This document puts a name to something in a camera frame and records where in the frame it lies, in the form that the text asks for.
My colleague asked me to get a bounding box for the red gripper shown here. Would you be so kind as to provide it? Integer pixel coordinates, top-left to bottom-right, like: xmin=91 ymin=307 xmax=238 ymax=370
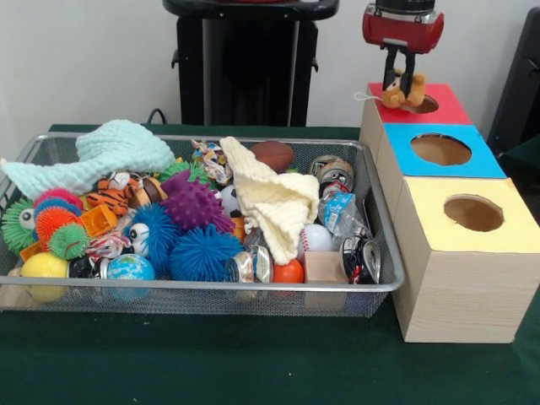
xmin=362 ymin=3 xmax=446 ymax=100

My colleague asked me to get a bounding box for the brown teddy bear plush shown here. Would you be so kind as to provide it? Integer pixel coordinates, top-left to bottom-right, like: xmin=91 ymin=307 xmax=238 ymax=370
xmin=354 ymin=69 xmax=427 ymax=113

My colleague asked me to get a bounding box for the tiger plush toy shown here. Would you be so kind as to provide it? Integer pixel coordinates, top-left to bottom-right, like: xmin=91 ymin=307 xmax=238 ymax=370
xmin=86 ymin=168 xmax=140 ymax=219

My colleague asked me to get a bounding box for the wooden box with three holes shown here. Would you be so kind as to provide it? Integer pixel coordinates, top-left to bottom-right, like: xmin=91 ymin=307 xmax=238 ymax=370
xmin=359 ymin=82 xmax=540 ymax=343

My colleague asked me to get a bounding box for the black upright panel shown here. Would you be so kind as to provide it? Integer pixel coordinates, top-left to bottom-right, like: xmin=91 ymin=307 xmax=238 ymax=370
xmin=487 ymin=6 xmax=540 ymax=147

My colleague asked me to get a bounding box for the brown toy football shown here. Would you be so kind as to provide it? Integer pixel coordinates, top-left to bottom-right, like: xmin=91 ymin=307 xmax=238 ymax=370
xmin=249 ymin=140 xmax=294 ymax=172

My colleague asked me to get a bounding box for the dark green tablecloth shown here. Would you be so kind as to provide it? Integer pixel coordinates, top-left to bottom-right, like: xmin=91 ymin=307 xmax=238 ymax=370
xmin=497 ymin=134 xmax=540 ymax=191
xmin=0 ymin=122 xmax=540 ymax=405

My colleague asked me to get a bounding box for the cream knitted cloth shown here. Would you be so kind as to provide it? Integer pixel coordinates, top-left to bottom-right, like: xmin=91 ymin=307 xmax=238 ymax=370
xmin=219 ymin=135 xmax=321 ymax=266

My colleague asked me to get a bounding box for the orange ball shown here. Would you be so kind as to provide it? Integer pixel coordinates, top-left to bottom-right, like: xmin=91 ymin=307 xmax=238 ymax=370
xmin=272 ymin=257 xmax=305 ymax=284

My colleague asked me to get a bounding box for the purple spiky toy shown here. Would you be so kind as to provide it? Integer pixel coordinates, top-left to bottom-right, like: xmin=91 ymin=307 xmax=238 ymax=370
xmin=159 ymin=170 xmax=235 ymax=233

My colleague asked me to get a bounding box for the blue spiky ball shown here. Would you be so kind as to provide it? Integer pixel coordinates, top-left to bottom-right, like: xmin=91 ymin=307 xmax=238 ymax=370
xmin=168 ymin=234 xmax=245 ymax=283

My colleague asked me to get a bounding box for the blue spiky toy with eyes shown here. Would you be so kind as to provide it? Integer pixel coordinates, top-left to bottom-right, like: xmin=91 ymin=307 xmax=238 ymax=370
xmin=126 ymin=204 xmax=182 ymax=271

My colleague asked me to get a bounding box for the mint green knitted cloth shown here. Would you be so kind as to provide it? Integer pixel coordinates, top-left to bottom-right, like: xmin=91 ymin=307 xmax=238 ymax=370
xmin=0 ymin=118 xmax=176 ymax=199

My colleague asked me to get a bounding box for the globe print ball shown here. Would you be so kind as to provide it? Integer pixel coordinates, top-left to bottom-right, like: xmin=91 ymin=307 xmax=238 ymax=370
xmin=105 ymin=253 xmax=156 ymax=301

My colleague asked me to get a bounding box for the yellow ball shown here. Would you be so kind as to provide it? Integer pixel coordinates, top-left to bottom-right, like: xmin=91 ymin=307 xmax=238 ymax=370
xmin=19 ymin=251 xmax=71 ymax=303

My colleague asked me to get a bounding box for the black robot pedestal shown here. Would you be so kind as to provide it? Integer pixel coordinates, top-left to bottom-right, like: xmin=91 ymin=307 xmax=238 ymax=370
xmin=162 ymin=0 xmax=345 ymax=127

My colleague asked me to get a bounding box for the black cable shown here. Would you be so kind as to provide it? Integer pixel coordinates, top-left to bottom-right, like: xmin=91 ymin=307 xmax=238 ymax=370
xmin=145 ymin=107 xmax=183 ymax=126

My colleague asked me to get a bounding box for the shallow wire mesh bin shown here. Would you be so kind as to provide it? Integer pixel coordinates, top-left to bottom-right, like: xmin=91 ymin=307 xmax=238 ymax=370
xmin=0 ymin=132 xmax=406 ymax=318

